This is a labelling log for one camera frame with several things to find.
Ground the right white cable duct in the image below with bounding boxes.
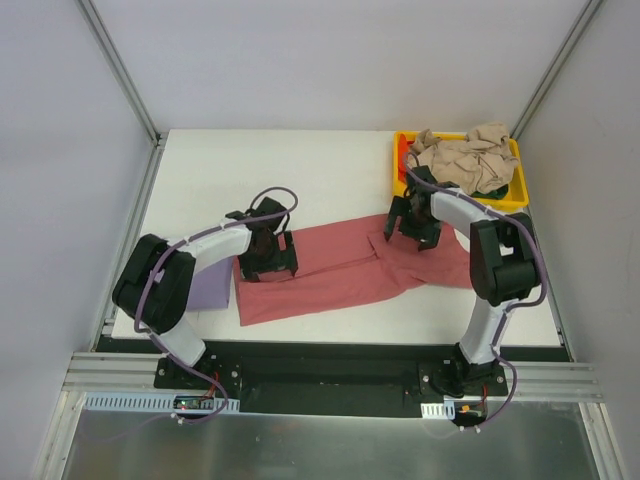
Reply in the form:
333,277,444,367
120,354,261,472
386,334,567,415
420,400,456,421

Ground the right aluminium corner post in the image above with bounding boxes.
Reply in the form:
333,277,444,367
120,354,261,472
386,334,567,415
511,0,606,141

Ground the orange t shirt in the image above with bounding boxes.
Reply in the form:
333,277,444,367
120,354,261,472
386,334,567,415
395,135,410,183

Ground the beige crumpled t shirt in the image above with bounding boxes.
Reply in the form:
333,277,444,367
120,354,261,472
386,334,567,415
407,122,519,195

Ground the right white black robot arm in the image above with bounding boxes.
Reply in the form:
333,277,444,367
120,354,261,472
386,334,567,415
384,166,546,398

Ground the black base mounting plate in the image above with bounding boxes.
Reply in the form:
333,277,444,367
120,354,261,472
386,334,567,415
94,337,571,419

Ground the aluminium front frame rail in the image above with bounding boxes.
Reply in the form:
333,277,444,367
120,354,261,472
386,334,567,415
63,352,604,403

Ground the folded lavender t shirt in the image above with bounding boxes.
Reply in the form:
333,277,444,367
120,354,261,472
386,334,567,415
186,258,233,312

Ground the pink red t shirt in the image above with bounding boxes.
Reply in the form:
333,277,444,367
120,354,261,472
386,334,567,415
234,214,471,327

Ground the aluminium corner post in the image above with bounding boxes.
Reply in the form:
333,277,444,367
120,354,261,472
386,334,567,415
511,0,606,141
74,0,164,147

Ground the green t shirt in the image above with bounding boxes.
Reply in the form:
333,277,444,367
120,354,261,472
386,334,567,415
472,184,509,201

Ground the left white cable duct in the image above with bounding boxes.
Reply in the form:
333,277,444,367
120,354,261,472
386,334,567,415
84,392,240,416

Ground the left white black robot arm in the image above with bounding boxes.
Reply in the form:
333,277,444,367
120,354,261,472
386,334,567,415
112,196,298,389

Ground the yellow plastic bin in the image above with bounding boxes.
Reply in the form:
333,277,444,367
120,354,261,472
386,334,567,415
391,131,529,212

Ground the left aluminium corner post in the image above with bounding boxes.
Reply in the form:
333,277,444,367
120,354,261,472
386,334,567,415
74,0,164,147

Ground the white cable duct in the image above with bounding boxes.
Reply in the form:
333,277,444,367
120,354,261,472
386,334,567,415
420,400,456,421
84,392,240,416

